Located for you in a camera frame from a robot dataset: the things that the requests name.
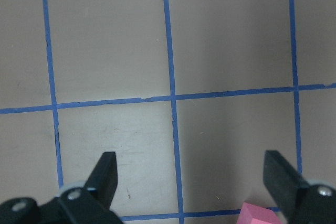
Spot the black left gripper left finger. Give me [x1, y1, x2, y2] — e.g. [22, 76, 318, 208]
[1, 152, 122, 223]

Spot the pink foam cube centre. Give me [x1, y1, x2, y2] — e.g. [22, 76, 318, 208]
[236, 202, 282, 224]

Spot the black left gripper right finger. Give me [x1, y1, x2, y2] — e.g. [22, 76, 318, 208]
[263, 150, 335, 223]

